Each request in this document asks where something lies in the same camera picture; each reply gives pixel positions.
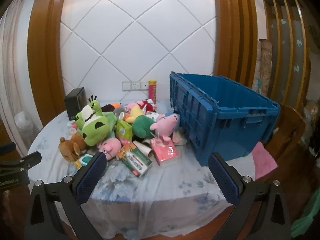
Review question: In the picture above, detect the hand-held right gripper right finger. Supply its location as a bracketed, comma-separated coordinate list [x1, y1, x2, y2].
[208, 152, 292, 240]

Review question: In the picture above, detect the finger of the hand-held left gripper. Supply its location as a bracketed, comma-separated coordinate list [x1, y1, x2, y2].
[0, 151, 42, 174]

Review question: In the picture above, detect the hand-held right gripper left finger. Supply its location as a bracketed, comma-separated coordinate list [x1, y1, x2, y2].
[24, 152, 108, 240]

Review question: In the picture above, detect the pig plush with glasses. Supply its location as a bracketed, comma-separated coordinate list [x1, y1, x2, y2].
[97, 138, 122, 160]

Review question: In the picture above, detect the blue plastic crate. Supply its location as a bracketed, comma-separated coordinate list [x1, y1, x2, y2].
[169, 71, 280, 167]

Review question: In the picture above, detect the green tissue pack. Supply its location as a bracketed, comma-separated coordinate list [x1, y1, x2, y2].
[115, 119, 133, 140]

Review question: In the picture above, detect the pink floral tissue pack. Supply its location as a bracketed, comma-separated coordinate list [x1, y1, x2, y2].
[151, 139, 179, 167]

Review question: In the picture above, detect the brown bear plush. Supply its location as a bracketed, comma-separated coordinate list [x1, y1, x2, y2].
[59, 133, 88, 161]

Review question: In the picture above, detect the pink cloth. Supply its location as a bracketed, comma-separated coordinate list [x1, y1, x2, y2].
[251, 141, 278, 180]

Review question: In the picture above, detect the green white medicine box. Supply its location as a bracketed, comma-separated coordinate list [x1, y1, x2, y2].
[117, 142, 152, 178]

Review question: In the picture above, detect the green frog plush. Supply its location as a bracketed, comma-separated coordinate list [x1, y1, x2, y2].
[75, 95, 117, 146]

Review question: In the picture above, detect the white paper tube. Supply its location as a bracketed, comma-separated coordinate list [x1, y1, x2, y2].
[132, 141, 153, 158]

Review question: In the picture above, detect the dark green plush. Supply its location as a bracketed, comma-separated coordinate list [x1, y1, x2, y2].
[132, 115, 155, 138]

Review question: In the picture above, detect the black box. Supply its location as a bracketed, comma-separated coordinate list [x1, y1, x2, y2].
[64, 87, 87, 120]

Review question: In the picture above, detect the pig plush with blue shirt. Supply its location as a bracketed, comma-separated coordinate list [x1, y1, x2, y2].
[150, 113, 181, 143]

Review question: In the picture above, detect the yellow plush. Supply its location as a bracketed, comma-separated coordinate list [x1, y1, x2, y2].
[125, 105, 143, 123]

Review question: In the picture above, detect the wooden chair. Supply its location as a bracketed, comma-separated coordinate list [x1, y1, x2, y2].
[265, 104, 307, 170]

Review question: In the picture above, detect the red plush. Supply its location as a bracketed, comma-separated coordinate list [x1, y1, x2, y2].
[142, 100, 155, 112]

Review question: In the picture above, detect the green cloth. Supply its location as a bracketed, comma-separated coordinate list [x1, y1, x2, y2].
[291, 192, 320, 239]

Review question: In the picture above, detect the yellow pink chips can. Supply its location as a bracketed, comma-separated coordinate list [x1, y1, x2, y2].
[148, 79, 158, 104]

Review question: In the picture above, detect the rolled carpet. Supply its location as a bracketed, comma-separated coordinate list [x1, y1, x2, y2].
[252, 39, 272, 97]

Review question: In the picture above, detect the wooden slat screen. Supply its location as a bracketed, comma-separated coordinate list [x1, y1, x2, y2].
[261, 0, 313, 105]

